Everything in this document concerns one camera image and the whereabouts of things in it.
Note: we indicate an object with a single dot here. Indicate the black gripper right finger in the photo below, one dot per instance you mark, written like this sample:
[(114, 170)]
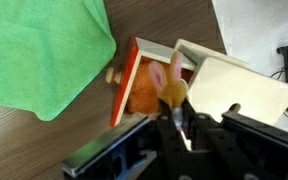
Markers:
[(210, 140)]

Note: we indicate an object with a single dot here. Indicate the light wooden chest box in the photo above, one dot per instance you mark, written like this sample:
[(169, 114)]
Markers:
[(237, 90)]

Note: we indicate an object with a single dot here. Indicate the wooden drawer with red front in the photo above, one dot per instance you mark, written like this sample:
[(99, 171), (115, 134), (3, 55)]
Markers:
[(122, 90)]

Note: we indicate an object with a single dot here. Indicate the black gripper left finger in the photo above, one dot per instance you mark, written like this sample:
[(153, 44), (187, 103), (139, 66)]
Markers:
[(169, 140)]

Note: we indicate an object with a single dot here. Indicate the orange plush rabbit toy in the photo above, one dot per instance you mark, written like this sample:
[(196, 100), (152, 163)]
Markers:
[(172, 90)]

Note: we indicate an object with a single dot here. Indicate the green microfibre cloth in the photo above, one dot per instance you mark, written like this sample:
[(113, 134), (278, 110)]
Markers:
[(40, 53)]

